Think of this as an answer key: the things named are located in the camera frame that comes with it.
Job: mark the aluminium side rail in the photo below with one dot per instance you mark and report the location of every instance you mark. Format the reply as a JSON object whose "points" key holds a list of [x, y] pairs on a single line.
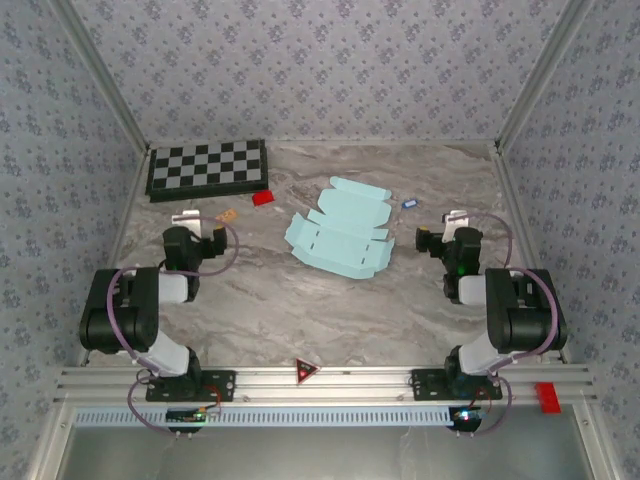
{"points": [[517, 210], [131, 210]]}

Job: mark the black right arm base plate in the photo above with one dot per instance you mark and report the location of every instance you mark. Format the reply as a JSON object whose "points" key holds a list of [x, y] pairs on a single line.
{"points": [[425, 385]]}

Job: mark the aluminium frame post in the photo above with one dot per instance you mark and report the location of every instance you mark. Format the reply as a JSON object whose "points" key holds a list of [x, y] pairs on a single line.
{"points": [[102, 75], [540, 75]]}

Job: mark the small orange tag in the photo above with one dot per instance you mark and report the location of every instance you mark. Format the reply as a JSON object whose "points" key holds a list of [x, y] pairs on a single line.
{"points": [[227, 215]]}

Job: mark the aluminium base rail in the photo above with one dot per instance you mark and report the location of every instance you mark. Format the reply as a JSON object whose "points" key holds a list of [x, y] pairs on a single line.
{"points": [[360, 387]]}

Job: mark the black grey chessboard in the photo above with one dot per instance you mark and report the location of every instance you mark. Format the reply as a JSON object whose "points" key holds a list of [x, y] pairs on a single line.
{"points": [[207, 167]]}

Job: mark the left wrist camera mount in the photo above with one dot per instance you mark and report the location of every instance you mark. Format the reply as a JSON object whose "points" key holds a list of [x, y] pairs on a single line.
{"points": [[186, 218]]}

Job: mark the light blue paper box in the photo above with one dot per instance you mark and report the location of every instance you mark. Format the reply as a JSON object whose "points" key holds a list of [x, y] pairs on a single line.
{"points": [[340, 235]]}

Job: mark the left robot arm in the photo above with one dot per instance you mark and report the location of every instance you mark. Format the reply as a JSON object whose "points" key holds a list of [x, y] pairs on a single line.
{"points": [[115, 320]]}

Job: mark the red brick on rail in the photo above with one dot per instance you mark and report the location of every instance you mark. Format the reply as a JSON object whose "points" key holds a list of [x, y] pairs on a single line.
{"points": [[547, 397]]}

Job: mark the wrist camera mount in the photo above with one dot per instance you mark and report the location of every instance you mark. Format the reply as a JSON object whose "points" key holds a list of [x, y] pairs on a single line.
{"points": [[456, 218], [186, 218]]}

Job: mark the small blue key tag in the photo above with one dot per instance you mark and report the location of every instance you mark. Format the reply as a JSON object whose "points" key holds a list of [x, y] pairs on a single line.
{"points": [[410, 203]]}

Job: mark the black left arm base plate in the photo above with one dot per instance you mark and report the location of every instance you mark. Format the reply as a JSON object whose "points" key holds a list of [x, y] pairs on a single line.
{"points": [[225, 385]]}

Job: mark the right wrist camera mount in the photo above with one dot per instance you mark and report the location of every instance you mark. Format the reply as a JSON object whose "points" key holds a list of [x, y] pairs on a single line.
{"points": [[456, 218]]}

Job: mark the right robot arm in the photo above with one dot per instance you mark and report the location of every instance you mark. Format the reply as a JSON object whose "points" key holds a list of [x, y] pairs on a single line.
{"points": [[525, 320]]}

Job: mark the red triangle sign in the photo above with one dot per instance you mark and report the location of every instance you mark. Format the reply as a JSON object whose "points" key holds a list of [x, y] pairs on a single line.
{"points": [[305, 371]]}

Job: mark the small red block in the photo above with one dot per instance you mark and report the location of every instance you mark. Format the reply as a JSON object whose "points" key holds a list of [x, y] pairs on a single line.
{"points": [[262, 198]]}

